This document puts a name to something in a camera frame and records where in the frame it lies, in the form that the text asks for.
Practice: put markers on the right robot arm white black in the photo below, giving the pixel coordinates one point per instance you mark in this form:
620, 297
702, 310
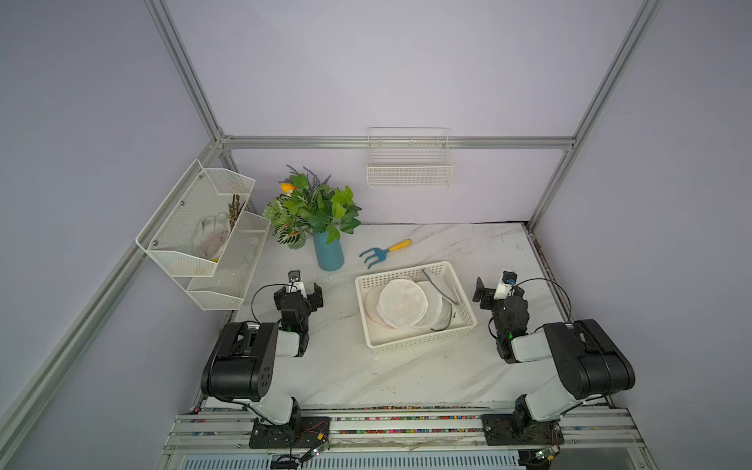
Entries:
587, 362

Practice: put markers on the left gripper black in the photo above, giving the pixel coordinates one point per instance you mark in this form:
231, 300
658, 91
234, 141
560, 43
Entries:
277, 299

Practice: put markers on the white mesh wall shelf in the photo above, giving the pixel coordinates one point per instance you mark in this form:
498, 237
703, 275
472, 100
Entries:
167, 237

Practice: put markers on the clear glove in shelf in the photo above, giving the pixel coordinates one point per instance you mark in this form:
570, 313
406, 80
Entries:
210, 236

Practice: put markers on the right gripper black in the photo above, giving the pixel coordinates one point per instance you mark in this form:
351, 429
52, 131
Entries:
488, 295

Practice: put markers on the blue yellow garden fork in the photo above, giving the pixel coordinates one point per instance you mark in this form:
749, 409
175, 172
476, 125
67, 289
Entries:
374, 256

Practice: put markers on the pink trimmed laundry bag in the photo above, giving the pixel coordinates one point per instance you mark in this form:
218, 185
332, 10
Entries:
371, 302

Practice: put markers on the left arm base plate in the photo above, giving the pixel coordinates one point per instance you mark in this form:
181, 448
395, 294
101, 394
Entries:
302, 432

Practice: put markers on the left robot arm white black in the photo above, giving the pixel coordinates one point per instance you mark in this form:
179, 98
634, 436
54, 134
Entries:
240, 368

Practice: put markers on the aluminium frame rail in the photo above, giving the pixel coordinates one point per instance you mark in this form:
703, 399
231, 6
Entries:
363, 142

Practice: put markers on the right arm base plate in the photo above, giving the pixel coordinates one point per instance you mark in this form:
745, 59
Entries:
506, 430

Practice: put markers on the teal vase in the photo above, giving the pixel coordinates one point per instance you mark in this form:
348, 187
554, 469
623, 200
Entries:
330, 256

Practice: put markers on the artificial green plant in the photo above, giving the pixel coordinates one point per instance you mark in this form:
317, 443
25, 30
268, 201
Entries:
307, 206

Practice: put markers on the white wire wall basket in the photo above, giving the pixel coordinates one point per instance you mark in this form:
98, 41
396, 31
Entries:
408, 167

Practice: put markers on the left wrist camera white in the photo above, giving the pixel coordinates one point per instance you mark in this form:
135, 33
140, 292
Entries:
295, 283

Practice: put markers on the white plastic basket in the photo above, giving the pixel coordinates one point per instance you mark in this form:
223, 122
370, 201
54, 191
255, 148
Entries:
458, 321

